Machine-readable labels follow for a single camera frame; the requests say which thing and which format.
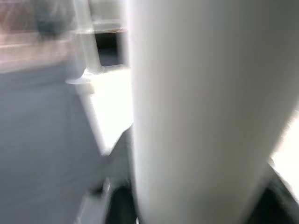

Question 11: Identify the black wok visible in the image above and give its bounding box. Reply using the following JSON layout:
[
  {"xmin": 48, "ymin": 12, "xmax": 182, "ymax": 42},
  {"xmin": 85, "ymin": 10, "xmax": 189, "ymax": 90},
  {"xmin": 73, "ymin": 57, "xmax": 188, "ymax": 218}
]
[{"xmin": 93, "ymin": 31, "xmax": 128, "ymax": 67}]

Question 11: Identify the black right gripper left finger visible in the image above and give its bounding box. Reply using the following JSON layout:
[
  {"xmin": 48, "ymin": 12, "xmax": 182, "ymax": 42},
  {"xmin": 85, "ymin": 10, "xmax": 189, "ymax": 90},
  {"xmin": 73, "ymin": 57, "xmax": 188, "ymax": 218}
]
[{"xmin": 76, "ymin": 127, "xmax": 138, "ymax": 224}]

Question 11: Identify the white plastic children table top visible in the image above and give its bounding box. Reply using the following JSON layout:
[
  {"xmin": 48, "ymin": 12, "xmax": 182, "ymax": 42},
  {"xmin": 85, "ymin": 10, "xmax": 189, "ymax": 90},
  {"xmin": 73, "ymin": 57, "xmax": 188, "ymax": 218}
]
[{"xmin": 66, "ymin": 65, "xmax": 299, "ymax": 194}]

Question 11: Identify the white plastic table leg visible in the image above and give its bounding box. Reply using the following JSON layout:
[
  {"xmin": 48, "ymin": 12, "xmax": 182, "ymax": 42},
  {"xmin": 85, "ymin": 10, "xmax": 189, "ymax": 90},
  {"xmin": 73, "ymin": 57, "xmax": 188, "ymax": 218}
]
[
  {"xmin": 70, "ymin": 0, "xmax": 105, "ymax": 84},
  {"xmin": 126, "ymin": 0, "xmax": 299, "ymax": 224}
]

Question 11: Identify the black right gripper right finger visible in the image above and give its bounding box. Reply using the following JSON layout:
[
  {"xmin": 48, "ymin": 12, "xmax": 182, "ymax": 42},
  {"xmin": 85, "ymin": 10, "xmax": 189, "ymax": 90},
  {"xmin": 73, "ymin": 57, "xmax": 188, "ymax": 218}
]
[{"xmin": 247, "ymin": 161, "xmax": 299, "ymax": 224}]

